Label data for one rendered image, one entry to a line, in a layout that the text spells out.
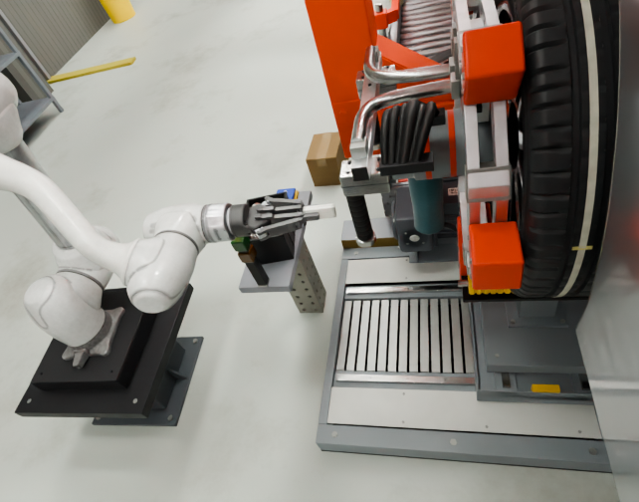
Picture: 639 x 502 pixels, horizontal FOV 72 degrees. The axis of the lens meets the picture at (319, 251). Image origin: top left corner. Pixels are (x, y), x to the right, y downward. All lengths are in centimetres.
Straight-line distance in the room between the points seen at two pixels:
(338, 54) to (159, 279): 83
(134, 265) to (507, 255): 68
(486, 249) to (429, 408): 82
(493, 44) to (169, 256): 67
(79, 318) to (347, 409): 89
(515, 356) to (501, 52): 92
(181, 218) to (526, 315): 100
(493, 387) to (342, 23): 111
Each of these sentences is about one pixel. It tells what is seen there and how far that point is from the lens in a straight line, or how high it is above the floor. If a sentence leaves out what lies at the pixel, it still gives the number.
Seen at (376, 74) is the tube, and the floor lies 101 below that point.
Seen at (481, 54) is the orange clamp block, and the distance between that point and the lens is 67.
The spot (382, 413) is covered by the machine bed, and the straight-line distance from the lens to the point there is 148.
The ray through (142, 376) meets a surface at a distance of 159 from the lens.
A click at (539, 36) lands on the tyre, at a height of 113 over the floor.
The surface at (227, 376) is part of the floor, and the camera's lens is 180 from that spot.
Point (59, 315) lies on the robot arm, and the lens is 154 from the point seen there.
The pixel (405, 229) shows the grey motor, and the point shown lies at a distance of 150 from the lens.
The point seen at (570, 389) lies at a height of 15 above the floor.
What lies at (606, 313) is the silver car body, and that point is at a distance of 67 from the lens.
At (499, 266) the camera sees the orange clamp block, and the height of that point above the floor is 88.
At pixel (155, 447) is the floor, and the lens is 183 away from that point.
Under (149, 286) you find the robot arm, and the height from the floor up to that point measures 88.
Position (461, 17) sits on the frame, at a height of 112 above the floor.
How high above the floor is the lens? 145
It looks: 46 degrees down
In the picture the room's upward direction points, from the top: 21 degrees counter-clockwise
